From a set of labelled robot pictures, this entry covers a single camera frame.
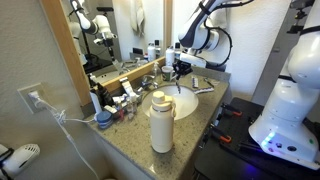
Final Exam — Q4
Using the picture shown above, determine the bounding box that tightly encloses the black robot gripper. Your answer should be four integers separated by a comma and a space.
173, 61, 192, 80

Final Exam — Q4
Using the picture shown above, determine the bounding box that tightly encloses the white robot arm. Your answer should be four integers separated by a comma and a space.
178, 0, 320, 89

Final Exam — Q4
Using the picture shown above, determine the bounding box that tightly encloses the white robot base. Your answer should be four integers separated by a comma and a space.
248, 79, 320, 170

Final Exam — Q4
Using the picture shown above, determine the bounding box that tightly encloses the white oval sink basin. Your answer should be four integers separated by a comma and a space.
141, 84, 199, 121

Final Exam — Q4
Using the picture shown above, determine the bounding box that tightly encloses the chrome sink faucet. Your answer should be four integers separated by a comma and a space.
135, 75, 159, 94

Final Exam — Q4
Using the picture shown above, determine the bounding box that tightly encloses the white green coffee mug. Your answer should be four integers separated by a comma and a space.
161, 66, 175, 81

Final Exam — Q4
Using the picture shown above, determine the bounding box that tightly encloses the dark capped toiletry bottle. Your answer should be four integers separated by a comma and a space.
174, 42, 181, 60

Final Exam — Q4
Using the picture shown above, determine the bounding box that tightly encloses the white lotion bottle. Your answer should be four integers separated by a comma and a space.
165, 46, 175, 66

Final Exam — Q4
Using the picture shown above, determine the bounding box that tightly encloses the clear soap dispenser bottle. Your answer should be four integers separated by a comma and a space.
152, 62, 161, 81

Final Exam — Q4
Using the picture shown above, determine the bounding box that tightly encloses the cream insulated water bottle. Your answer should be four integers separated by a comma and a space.
149, 91, 176, 153

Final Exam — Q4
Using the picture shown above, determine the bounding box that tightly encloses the orange black clamp upper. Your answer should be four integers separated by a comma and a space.
221, 103, 242, 116

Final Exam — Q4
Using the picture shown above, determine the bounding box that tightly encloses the orange black clamp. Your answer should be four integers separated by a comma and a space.
210, 124, 232, 143
221, 103, 242, 116

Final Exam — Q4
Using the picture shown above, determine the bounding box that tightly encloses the white toothpaste tube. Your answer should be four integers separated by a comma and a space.
120, 77, 133, 95

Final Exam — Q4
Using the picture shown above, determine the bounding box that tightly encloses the small clear vial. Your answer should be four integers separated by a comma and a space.
126, 97, 135, 120

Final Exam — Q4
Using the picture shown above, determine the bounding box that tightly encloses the orange black clamp lower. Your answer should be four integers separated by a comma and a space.
210, 124, 232, 143

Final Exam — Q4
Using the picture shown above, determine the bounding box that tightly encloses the black toiletry bottle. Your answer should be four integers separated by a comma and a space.
97, 83, 114, 106

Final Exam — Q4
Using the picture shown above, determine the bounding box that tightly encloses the wooden framed mirror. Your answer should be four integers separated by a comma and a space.
40, 0, 170, 106

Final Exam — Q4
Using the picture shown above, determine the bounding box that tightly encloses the blue round container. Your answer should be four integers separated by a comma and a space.
96, 111, 113, 129

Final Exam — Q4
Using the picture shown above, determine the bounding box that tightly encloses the white slim bottle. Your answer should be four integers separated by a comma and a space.
90, 91, 102, 114

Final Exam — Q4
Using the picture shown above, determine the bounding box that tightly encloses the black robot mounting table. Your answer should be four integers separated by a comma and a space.
194, 98, 320, 180

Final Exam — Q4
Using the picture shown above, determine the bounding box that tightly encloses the white charger cable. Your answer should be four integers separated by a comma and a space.
27, 91, 101, 180

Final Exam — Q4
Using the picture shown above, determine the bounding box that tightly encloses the wall power outlet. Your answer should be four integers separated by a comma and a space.
18, 83, 47, 114

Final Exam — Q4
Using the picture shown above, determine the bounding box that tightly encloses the white wall hair dryer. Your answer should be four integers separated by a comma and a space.
0, 144, 40, 180

